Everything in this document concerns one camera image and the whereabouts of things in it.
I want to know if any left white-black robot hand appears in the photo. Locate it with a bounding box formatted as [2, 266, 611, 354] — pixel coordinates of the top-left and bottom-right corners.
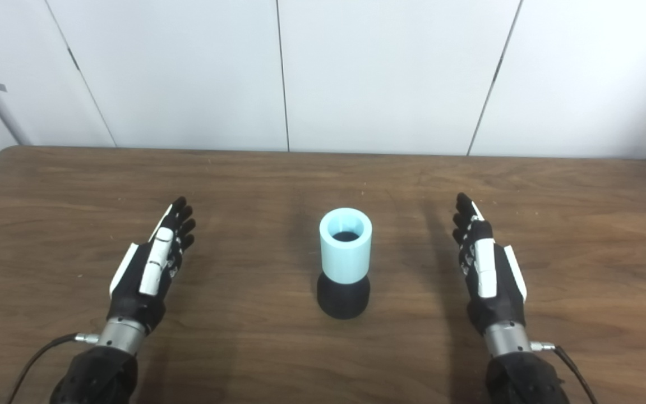
[107, 196, 197, 336]

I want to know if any right white-black robot hand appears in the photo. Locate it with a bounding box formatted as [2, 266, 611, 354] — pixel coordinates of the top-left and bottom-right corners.
[451, 192, 528, 337]

